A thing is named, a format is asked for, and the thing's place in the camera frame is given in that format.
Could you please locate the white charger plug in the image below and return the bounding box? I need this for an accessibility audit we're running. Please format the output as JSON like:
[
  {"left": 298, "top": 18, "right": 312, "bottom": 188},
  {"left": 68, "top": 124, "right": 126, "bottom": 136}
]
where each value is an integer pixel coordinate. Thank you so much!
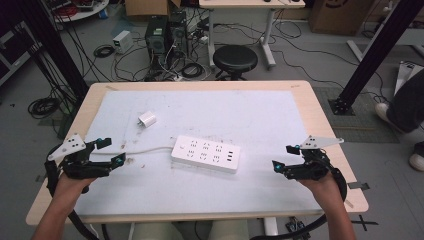
[{"left": 137, "top": 110, "right": 158, "bottom": 129}]

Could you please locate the white power strip cable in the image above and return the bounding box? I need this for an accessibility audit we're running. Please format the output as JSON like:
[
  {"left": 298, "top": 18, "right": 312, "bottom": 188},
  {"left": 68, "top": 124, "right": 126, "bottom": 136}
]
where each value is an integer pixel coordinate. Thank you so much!
[{"left": 89, "top": 146, "right": 177, "bottom": 157}]

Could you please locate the dark floor mat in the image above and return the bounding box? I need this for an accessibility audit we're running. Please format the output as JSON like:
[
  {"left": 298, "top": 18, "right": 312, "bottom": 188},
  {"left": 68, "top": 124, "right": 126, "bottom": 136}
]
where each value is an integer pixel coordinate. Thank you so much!
[{"left": 312, "top": 86, "right": 401, "bottom": 145}]

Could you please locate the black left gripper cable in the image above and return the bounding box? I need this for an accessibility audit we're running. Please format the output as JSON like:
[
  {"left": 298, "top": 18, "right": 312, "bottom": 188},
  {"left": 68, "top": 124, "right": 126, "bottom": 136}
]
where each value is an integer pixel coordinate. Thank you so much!
[{"left": 44, "top": 159, "right": 111, "bottom": 240}]

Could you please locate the small black floor device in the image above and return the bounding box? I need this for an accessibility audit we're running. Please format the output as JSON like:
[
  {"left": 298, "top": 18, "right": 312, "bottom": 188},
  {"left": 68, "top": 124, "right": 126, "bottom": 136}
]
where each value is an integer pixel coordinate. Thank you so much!
[{"left": 285, "top": 216, "right": 312, "bottom": 240}]

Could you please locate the white power supply box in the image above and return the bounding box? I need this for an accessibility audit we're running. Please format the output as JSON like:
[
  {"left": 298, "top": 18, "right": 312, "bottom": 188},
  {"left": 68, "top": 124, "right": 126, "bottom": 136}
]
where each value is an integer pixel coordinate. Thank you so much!
[{"left": 112, "top": 30, "right": 135, "bottom": 55}]

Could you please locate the white table mat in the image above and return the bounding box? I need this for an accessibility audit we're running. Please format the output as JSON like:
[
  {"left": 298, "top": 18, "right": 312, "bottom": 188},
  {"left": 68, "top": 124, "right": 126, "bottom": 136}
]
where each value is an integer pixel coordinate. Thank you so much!
[{"left": 73, "top": 89, "right": 324, "bottom": 218}]

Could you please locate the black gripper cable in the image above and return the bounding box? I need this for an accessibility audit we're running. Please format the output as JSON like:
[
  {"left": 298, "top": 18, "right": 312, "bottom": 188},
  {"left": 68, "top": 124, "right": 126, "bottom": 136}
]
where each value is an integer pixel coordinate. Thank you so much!
[
  {"left": 44, "top": 159, "right": 111, "bottom": 240},
  {"left": 249, "top": 164, "right": 348, "bottom": 240}
]

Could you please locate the person's right hand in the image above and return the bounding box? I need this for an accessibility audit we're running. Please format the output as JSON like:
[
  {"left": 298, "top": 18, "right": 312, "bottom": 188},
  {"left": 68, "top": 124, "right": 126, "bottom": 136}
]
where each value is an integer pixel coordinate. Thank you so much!
[{"left": 295, "top": 173, "right": 342, "bottom": 210}]

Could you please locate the round white table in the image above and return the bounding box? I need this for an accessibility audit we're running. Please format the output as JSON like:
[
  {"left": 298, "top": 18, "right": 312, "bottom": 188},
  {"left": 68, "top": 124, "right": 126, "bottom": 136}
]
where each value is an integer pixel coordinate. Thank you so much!
[{"left": 46, "top": 0, "right": 111, "bottom": 24}]

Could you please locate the black metal stand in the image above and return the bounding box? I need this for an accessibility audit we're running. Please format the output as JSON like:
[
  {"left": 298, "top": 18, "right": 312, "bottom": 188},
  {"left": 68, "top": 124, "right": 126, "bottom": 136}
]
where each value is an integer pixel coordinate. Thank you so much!
[
  {"left": 327, "top": 0, "right": 424, "bottom": 116},
  {"left": 9, "top": 0, "right": 90, "bottom": 103}
]

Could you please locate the white-legged wooden desk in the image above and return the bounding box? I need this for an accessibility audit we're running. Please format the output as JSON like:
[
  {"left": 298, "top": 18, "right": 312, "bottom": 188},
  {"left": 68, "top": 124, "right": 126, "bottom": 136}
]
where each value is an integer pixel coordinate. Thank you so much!
[{"left": 198, "top": 0, "right": 307, "bottom": 71}]

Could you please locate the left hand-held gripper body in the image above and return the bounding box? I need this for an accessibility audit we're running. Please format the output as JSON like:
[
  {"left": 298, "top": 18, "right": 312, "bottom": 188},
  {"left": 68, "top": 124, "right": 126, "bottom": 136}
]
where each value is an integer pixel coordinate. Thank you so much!
[{"left": 46, "top": 133, "right": 114, "bottom": 180}]

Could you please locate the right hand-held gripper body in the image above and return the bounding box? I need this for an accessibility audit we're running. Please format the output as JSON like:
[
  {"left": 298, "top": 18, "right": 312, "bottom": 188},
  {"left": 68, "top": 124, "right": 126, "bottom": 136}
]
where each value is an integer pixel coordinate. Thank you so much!
[{"left": 285, "top": 134, "right": 345, "bottom": 181}]

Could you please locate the coiled black cable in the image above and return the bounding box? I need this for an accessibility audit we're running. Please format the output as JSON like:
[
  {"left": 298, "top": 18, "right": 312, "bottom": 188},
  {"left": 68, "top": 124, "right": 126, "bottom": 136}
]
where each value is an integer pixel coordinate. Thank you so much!
[
  {"left": 27, "top": 96, "right": 62, "bottom": 120},
  {"left": 180, "top": 62, "right": 206, "bottom": 80},
  {"left": 92, "top": 44, "right": 116, "bottom": 59}
]

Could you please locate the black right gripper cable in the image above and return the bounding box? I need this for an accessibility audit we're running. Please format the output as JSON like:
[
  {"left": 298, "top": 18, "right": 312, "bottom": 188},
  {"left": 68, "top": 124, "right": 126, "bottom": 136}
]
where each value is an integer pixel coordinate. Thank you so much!
[{"left": 249, "top": 164, "right": 348, "bottom": 240}]

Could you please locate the large cardboard box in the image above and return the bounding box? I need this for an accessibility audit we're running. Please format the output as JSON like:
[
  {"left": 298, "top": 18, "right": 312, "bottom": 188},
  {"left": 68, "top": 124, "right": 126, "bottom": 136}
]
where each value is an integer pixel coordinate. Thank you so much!
[{"left": 307, "top": 0, "right": 377, "bottom": 37}]

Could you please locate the white board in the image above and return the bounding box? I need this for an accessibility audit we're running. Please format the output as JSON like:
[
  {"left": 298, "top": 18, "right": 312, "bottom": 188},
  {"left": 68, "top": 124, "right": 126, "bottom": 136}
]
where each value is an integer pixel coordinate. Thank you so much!
[{"left": 393, "top": 61, "right": 424, "bottom": 97}]

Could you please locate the white power strip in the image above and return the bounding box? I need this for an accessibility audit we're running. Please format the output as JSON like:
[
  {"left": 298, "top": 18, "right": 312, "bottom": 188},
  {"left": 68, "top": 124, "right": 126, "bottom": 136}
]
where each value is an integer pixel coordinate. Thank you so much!
[{"left": 170, "top": 134, "right": 242, "bottom": 175}]

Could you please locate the black round stool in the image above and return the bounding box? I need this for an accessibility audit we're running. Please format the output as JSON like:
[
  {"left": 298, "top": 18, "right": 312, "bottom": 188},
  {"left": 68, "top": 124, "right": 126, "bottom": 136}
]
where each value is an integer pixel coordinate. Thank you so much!
[{"left": 212, "top": 44, "right": 259, "bottom": 82}]

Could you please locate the white table leg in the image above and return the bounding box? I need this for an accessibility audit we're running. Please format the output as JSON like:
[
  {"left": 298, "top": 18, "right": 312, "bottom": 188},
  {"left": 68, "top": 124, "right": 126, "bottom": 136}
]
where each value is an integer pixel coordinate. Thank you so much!
[{"left": 263, "top": 216, "right": 280, "bottom": 237}]

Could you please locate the person's left hand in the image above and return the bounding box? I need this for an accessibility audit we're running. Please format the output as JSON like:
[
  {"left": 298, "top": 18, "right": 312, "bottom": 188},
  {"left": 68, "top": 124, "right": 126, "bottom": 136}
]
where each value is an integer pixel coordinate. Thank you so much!
[{"left": 53, "top": 173, "right": 98, "bottom": 205}]

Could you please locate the black computer tower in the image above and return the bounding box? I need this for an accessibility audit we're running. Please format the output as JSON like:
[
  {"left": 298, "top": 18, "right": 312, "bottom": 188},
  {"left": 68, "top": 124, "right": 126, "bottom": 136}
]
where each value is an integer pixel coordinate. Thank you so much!
[
  {"left": 167, "top": 10, "right": 190, "bottom": 58},
  {"left": 144, "top": 15, "right": 170, "bottom": 72}
]

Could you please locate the grey tape strip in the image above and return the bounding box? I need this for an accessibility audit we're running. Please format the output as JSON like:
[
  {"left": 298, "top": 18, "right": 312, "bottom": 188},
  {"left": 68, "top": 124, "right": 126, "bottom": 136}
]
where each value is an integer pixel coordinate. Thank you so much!
[{"left": 346, "top": 181, "right": 371, "bottom": 191}]

